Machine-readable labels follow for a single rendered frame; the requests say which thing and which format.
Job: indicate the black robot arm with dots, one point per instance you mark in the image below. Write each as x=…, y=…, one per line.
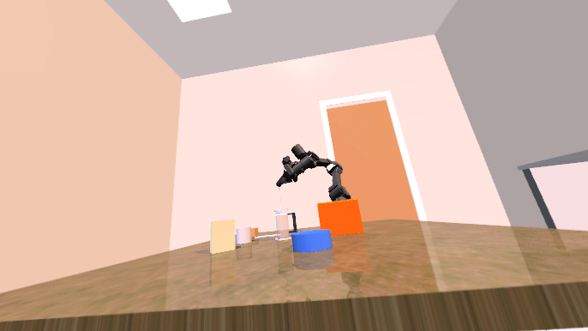
x=337, y=192

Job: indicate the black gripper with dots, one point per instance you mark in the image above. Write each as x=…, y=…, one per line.
x=291, y=173

